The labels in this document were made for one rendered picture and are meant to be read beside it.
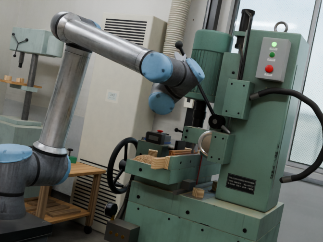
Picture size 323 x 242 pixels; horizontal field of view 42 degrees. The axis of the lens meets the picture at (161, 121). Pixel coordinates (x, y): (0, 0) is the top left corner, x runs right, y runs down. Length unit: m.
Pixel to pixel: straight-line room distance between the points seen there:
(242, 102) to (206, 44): 0.35
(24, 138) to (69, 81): 2.16
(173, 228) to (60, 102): 0.70
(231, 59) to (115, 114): 1.79
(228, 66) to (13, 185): 1.00
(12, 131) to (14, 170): 2.12
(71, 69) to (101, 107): 1.79
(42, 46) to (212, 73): 2.31
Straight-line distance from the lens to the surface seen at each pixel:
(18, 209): 1.80
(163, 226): 1.81
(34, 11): 4.78
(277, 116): 1.73
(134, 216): 1.87
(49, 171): 1.85
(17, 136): 3.86
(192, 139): 1.92
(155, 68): 1.30
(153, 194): 1.81
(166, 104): 1.45
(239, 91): 1.69
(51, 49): 3.86
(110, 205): 1.86
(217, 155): 1.70
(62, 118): 1.82
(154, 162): 1.64
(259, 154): 1.75
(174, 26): 3.43
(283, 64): 1.69
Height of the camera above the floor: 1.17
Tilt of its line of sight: 3 degrees down
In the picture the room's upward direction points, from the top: 11 degrees clockwise
